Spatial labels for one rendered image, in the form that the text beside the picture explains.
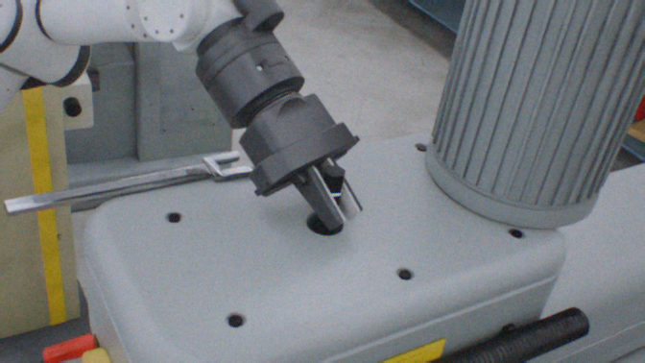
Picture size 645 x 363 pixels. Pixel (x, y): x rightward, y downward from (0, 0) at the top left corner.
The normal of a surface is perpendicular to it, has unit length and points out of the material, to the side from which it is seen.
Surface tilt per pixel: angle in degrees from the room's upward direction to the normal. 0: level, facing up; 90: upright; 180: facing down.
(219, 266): 0
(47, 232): 90
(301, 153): 31
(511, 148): 90
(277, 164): 53
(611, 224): 0
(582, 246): 0
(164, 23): 74
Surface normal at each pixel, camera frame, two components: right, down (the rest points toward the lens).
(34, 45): 0.71, 0.50
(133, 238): 0.13, -0.81
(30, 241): 0.49, 0.56
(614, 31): 0.07, 0.59
